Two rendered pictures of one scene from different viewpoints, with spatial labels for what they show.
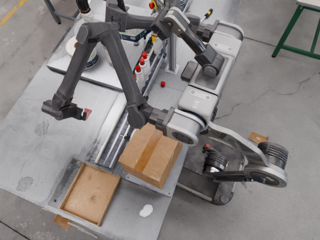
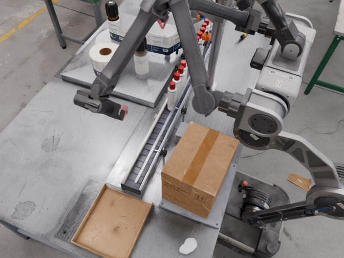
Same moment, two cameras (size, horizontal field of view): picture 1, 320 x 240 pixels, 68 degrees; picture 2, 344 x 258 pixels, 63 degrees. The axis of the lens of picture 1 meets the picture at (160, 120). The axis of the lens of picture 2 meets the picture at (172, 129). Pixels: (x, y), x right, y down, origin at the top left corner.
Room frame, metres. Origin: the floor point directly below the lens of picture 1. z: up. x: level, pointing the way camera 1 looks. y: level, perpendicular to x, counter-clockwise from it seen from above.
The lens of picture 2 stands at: (-0.18, 0.29, 2.16)
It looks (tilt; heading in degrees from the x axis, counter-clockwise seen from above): 53 degrees down; 351
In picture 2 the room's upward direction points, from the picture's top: 2 degrees clockwise
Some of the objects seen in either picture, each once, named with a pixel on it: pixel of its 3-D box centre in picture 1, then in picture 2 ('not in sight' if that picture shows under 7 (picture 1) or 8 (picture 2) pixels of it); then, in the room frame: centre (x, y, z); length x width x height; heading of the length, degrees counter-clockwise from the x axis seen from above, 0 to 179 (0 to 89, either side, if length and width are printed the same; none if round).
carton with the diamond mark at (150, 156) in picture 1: (153, 153); (198, 170); (0.42, 0.06, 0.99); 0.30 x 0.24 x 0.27; 146
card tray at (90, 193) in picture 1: (90, 192); (114, 221); (0.27, 0.48, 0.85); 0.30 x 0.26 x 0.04; 151
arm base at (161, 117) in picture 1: (161, 119); (233, 104); (0.41, -0.01, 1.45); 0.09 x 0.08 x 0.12; 147
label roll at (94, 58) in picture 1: (83, 52); (107, 60); (1.29, 0.50, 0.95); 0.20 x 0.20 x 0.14
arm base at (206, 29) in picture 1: (206, 33); (269, 26); (0.83, -0.28, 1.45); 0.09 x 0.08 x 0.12; 147
